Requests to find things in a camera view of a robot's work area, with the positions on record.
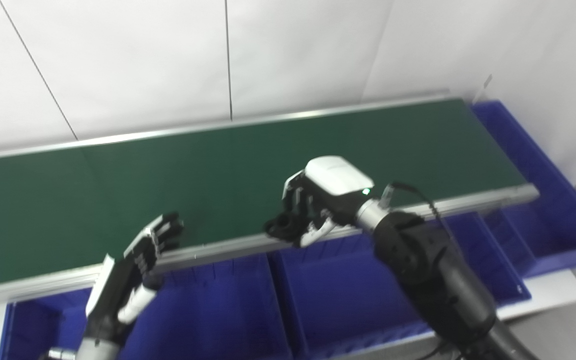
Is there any black flange machine part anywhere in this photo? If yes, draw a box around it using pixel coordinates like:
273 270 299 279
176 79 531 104
264 212 314 245

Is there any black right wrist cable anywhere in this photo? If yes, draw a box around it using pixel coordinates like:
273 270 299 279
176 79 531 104
380 182 442 222

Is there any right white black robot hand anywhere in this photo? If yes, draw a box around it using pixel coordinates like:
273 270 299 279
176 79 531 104
280 155 376 248

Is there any green conveyor belt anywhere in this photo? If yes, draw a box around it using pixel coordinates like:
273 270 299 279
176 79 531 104
0 98 528 291

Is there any blue plastic bin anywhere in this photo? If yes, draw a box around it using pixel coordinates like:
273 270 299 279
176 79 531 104
0 252 295 360
472 100 576 279
268 212 533 360

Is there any aluminium conveyor side rail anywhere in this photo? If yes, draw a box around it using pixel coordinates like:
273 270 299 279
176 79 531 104
0 183 540 314
0 92 452 164

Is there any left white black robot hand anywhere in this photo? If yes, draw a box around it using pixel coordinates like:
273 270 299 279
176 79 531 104
84 212 185 346

